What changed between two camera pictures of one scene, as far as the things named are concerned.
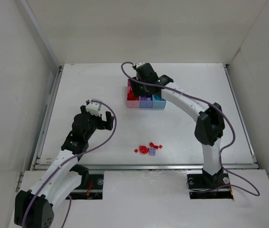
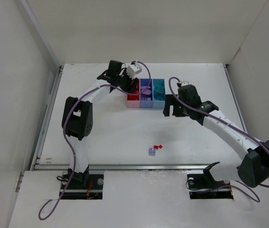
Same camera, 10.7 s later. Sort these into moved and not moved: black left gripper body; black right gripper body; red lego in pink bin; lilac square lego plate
Moved: black left gripper body; black right gripper body
Not moved: lilac square lego plate; red lego in pink bin
